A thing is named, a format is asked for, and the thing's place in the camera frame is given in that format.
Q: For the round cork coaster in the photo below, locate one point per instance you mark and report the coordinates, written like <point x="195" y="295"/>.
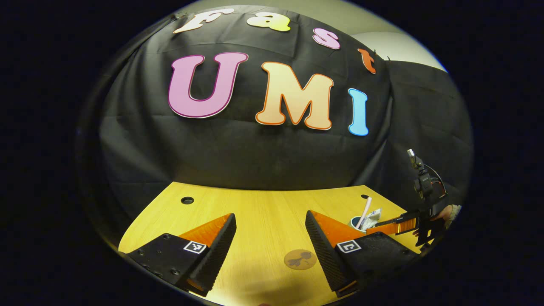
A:
<point x="300" y="259"/>

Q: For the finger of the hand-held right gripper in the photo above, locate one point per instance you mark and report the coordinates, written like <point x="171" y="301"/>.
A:
<point x="403" y="223"/>

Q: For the black backdrop cloth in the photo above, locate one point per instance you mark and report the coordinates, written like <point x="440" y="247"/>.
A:
<point x="263" y="161"/>

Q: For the white toothpaste tube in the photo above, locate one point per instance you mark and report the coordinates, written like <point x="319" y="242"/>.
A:
<point x="372" y="217"/>

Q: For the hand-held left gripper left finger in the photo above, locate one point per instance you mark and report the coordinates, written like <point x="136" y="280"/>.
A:
<point x="214" y="255"/>

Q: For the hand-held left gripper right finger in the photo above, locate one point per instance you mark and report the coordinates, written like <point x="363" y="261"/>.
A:
<point x="325" y="255"/>

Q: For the wooden desktop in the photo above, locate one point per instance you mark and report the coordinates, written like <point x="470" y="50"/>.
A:
<point x="267" y="221"/>

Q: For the pale pink toothbrush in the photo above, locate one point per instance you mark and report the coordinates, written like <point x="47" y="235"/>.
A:
<point x="364" y="212"/>

